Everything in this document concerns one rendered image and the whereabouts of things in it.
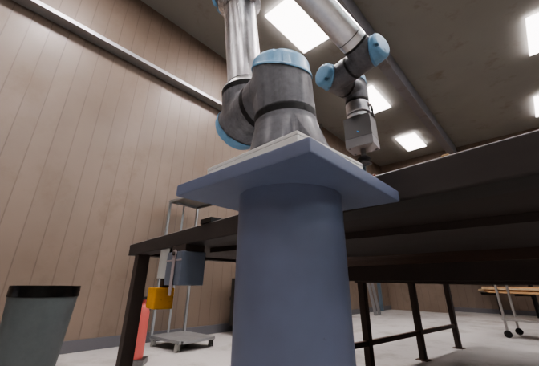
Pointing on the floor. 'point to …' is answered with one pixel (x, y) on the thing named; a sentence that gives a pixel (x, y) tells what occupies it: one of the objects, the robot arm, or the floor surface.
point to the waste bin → (35, 323)
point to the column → (291, 251)
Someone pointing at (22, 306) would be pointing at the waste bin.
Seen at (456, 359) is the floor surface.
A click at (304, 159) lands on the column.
